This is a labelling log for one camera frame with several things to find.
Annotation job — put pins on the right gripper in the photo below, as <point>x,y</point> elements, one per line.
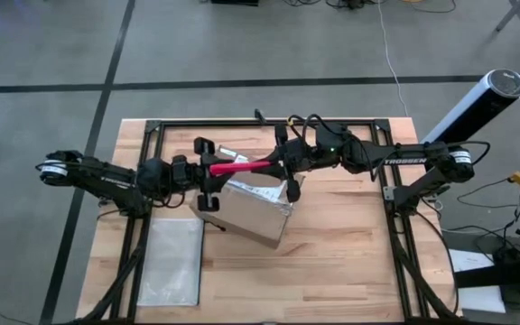
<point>300,158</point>

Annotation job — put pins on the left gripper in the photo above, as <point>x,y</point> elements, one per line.
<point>194,173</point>

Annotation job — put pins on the red utility knife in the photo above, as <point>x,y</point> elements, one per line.
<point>237,168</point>

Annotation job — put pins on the taped brown cardboard box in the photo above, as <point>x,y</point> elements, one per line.
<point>251,216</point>

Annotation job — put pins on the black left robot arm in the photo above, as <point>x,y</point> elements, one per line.
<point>106,178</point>

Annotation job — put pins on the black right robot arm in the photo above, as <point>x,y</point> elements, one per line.
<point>404,160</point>

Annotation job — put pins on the grey mesh zipper pouch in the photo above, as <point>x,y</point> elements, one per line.
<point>169,262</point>

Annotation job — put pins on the black floor device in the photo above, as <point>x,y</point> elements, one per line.
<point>235,2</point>

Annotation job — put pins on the black and white cylinder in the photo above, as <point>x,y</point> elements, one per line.
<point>481,106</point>

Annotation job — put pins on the white box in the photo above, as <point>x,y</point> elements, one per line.
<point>483,300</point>

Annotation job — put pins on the black metal beam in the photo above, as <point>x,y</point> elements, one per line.
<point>504,273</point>

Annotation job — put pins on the grey desk leg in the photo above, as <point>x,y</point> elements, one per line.
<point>513,12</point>

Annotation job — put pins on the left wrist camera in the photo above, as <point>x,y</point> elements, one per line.
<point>179,164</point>

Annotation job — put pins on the black aluminium rig frame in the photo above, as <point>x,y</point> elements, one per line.
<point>224,122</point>

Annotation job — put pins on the small black mount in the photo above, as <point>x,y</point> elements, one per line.
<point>260,116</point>

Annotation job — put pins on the grey metal bracket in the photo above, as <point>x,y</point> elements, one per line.
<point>389,193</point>

